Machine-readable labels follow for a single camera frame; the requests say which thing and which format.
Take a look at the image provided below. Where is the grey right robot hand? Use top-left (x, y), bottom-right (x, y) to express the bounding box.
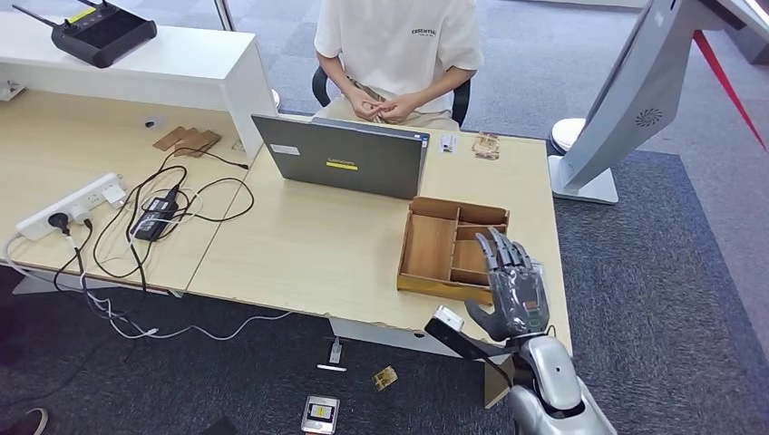
top-left (463, 227), bottom-right (552, 343)

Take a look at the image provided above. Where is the person's left hand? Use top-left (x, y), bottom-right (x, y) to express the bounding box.
top-left (376, 92), bottom-right (424, 125)

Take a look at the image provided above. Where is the person's right hand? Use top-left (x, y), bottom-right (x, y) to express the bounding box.
top-left (346, 86), bottom-right (385, 121)

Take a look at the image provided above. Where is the wooden compartment box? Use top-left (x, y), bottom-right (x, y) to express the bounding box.
top-left (396, 196), bottom-right (511, 306)

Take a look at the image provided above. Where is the person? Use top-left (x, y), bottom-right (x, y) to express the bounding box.
top-left (312, 0), bottom-right (485, 132)

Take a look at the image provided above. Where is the brown patterned card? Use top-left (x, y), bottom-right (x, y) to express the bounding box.
top-left (471, 131), bottom-right (501, 161)

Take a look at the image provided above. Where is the small yellow card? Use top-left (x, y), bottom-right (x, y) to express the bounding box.
top-left (371, 366), bottom-right (400, 393)

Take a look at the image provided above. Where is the clear plastic film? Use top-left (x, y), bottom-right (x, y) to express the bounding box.
top-left (489, 257), bottom-right (550, 337)

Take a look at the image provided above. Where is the grey laptop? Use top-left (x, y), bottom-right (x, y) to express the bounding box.
top-left (250, 113), bottom-right (432, 201)

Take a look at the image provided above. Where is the wooden desk leg panel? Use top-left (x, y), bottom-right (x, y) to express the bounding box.
top-left (483, 353), bottom-right (518, 411)

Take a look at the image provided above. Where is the white desk crossbeam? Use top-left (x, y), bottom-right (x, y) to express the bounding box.
top-left (328, 318), bottom-right (511, 367)

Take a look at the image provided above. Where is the metal pole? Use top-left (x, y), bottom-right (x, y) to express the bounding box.
top-left (213, 0), bottom-right (237, 33)

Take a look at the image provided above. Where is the dark brown cardboard piece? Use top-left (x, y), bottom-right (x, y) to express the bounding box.
top-left (174, 129), bottom-right (222, 160)

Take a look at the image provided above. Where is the white round stand base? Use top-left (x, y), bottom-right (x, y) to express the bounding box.
top-left (550, 117), bottom-right (587, 156)

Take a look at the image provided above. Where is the light brown cardboard piece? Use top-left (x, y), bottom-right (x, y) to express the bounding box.
top-left (151, 126), bottom-right (188, 152)

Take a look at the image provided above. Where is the silver handheld device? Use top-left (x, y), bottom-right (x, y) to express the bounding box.
top-left (300, 396), bottom-right (341, 435)

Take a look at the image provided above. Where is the grey kiosk stand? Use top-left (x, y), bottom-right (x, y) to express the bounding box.
top-left (550, 0), bottom-right (769, 207)

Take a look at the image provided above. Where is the black power adapter brick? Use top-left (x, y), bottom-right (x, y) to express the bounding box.
top-left (129, 195), bottom-right (180, 243)

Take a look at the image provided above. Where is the black remote controller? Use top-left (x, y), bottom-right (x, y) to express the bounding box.
top-left (12, 0), bottom-right (159, 69)

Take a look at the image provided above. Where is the white power strip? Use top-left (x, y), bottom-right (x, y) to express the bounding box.
top-left (15, 172), bottom-right (127, 243)

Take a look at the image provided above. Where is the dark sneaker white sole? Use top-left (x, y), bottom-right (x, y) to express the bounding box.
top-left (0, 408), bottom-right (49, 435)

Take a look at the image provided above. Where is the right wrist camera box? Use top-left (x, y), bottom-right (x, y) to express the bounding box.
top-left (423, 304), bottom-right (518, 364)

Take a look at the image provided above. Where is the thin black power cable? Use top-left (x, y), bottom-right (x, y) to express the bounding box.
top-left (90, 147), bottom-right (257, 284)

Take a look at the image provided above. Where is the white metal floor bracket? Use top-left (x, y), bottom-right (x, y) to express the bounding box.
top-left (316, 337), bottom-right (348, 373)

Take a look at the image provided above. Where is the white cable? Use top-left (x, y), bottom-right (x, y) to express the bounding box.
top-left (3, 234), bottom-right (293, 343)

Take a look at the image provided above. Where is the red strap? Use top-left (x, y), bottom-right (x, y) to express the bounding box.
top-left (692, 30), bottom-right (769, 154)

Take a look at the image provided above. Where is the thick black mains cable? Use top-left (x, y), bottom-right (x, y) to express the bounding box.
top-left (51, 225), bottom-right (149, 295)

